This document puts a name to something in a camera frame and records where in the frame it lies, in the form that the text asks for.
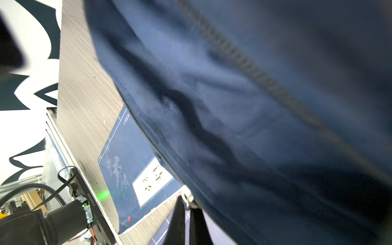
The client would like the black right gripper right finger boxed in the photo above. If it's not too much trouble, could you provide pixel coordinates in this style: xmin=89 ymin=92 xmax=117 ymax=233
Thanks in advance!
xmin=189 ymin=209 xmax=213 ymax=245

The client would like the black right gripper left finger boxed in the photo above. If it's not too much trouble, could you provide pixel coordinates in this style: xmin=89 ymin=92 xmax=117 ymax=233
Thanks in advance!
xmin=163 ymin=196 xmax=185 ymax=245

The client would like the blue book yellow label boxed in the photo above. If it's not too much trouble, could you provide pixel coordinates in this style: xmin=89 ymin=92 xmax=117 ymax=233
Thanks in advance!
xmin=149 ymin=202 xmax=236 ymax=245
xmin=97 ymin=106 xmax=182 ymax=234

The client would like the navy blue student backpack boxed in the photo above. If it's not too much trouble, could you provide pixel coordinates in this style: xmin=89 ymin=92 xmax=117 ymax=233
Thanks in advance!
xmin=84 ymin=1 xmax=392 ymax=245

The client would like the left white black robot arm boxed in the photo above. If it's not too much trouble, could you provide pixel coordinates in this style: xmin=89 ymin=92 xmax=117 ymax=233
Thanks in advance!
xmin=1 ymin=183 xmax=93 ymax=245

